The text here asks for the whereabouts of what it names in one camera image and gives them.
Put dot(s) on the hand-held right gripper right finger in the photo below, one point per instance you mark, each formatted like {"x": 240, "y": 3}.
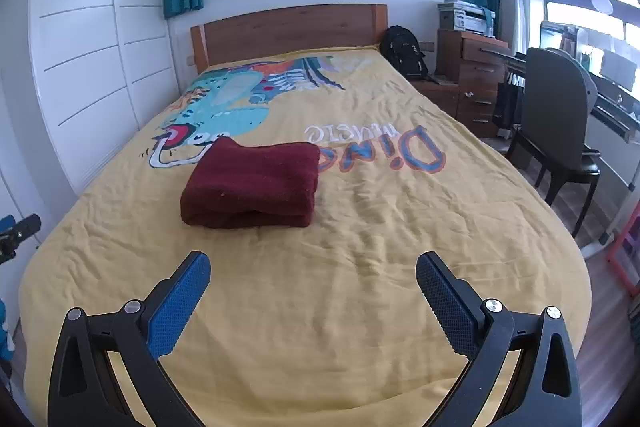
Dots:
{"x": 445, "y": 302}

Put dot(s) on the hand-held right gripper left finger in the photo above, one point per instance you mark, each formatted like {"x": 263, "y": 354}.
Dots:
{"x": 180, "y": 302}

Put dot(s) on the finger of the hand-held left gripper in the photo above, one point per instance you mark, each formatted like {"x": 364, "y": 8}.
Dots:
{"x": 20, "y": 229}

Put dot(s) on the maroon knitted sweater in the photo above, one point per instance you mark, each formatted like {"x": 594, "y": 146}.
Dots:
{"x": 250, "y": 182}

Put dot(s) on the yellow printed bedspread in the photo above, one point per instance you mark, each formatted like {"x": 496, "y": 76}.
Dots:
{"x": 375, "y": 232}

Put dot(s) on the white wardrobe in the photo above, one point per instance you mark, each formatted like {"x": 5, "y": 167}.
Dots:
{"x": 85, "y": 57}

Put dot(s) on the black hanging bag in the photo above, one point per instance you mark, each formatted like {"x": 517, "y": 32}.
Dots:
{"x": 507, "y": 107}

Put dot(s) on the low wooden nightstand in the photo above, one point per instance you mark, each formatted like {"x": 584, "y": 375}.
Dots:
{"x": 435, "y": 94}

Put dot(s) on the wooden drawer cabinet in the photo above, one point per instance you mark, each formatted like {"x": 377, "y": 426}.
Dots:
{"x": 472, "y": 82}

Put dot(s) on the dark grey chair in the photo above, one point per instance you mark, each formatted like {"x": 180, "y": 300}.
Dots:
{"x": 555, "y": 107}

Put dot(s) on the black backpack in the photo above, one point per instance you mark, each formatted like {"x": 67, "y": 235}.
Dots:
{"x": 402, "y": 49}

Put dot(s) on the white desk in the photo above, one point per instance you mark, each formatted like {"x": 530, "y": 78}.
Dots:
{"x": 615, "y": 102}

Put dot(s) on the white printer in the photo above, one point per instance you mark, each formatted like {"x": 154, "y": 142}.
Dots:
{"x": 465, "y": 17}

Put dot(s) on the wooden headboard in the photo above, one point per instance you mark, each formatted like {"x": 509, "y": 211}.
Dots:
{"x": 290, "y": 29}

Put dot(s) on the round white lamp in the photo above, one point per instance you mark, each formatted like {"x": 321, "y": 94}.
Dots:
{"x": 602, "y": 3}

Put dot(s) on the red metal frame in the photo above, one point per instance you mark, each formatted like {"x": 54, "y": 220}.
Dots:
{"x": 625, "y": 252}

